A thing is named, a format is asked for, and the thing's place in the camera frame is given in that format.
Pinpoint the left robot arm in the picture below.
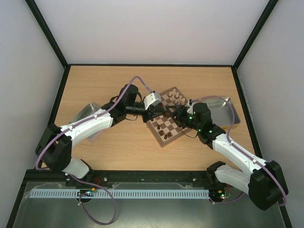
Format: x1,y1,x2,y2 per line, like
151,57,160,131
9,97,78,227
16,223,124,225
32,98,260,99
35,84,166,179

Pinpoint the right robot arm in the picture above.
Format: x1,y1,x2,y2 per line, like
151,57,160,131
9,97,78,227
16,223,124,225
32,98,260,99
167,103,288,210

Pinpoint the white chess piece row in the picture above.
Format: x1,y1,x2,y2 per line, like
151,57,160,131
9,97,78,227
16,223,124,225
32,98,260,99
168,88,186,105

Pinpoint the wooden chess board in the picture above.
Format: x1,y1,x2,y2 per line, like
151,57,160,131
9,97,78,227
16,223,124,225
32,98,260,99
146,87,197,148

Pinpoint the gold tin box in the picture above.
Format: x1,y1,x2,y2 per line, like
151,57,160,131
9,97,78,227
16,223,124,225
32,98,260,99
203,97,241,131

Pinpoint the silver tin lid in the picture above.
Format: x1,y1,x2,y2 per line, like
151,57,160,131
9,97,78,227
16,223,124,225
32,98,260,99
69,103,102,143

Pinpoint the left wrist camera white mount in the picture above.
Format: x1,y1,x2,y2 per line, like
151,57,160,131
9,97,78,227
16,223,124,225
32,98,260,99
143,92,162,110

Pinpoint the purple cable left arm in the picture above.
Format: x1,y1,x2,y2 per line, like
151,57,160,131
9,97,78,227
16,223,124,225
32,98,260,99
35,76,117,225

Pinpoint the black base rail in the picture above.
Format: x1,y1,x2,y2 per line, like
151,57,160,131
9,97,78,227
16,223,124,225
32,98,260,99
89,170,213,188

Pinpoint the light blue cable duct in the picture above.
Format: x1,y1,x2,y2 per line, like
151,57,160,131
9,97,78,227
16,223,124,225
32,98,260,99
29,189,209,199

